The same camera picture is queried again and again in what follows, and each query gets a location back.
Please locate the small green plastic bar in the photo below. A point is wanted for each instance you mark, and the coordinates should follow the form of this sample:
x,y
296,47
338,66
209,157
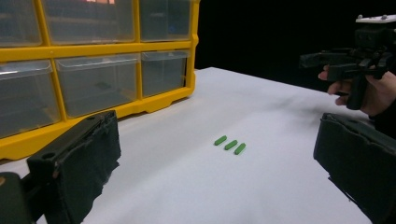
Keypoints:
x,y
240,148
231,145
220,140

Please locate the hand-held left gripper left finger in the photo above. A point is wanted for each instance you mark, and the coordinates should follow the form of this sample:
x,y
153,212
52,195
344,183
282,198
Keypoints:
x,y
77,161

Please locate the clear plastic drawer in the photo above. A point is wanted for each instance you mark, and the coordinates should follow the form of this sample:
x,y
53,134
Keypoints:
x,y
165,18

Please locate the grid of clear drawers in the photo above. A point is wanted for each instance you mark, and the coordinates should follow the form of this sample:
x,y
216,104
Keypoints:
x,y
96,84

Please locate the yellow drawer organizer cabinet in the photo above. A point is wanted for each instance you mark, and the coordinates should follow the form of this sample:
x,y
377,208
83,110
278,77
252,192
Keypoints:
x,y
93,49

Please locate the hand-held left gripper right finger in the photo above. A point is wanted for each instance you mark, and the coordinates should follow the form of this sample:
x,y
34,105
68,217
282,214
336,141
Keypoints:
x,y
361,161

